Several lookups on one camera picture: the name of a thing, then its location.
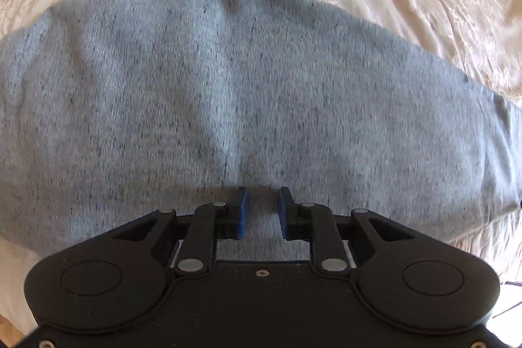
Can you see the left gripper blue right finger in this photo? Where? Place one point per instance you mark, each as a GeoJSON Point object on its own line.
{"type": "Point", "coordinates": [315, 224]}

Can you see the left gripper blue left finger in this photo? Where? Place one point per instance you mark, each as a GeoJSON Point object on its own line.
{"type": "Point", "coordinates": [201, 232]}

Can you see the grey-blue speckled pants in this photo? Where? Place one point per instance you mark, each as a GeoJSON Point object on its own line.
{"type": "Point", "coordinates": [111, 109]}

